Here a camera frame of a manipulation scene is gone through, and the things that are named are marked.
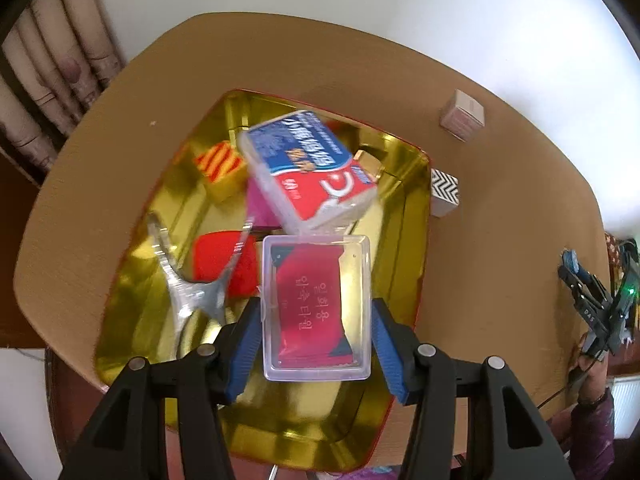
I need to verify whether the silver metal nail clipper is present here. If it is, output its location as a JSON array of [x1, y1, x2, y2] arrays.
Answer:
[[145, 210, 255, 361]]

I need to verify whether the black white zigzag cube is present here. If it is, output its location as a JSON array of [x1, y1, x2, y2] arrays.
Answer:
[[431, 168, 460, 218]]

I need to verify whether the pink beige cube box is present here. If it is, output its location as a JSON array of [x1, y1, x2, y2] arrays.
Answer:
[[439, 89, 485, 142]]

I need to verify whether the red rectangular block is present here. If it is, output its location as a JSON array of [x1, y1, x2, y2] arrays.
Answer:
[[192, 231, 259, 299]]

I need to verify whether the clear box with red packet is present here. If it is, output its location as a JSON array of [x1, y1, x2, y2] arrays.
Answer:
[[260, 235, 371, 382]]

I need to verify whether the red lipstick with gold cap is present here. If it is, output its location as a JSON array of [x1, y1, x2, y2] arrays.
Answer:
[[354, 150, 384, 182]]

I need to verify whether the pink rectangular block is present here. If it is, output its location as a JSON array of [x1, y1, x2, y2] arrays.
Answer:
[[246, 178, 280, 229]]

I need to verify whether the red yellow striped cube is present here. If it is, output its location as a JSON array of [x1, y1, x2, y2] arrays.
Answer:
[[194, 141, 248, 203]]

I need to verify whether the blue red dental floss box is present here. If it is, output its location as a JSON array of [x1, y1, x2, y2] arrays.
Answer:
[[239, 110, 378, 235]]

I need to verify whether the person right hand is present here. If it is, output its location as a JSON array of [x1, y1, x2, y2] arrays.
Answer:
[[574, 333, 610, 404]]

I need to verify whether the red gold metal tin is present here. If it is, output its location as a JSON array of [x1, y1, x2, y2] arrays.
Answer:
[[94, 90, 431, 472]]

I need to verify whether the beige patterned curtain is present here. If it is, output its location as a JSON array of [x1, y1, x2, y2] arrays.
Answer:
[[1, 0, 122, 184]]

